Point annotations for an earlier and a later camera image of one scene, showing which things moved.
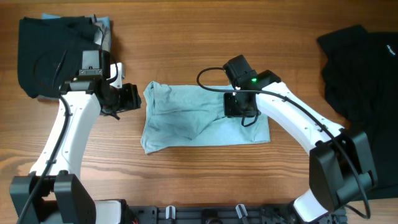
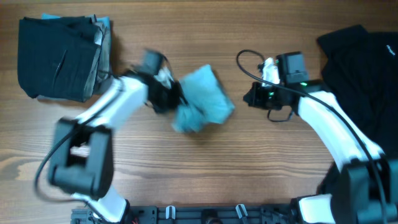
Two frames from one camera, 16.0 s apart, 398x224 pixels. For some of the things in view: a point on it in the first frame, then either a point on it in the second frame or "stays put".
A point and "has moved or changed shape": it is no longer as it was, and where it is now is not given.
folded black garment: x=50 y=51 stays put
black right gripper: x=231 y=111 -> x=255 y=94
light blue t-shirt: x=194 y=116 has moved or changed shape
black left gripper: x=132 y=99 -> x=180 y=98
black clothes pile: x=360 y=71 stays put
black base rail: x=242 y=214 stays put
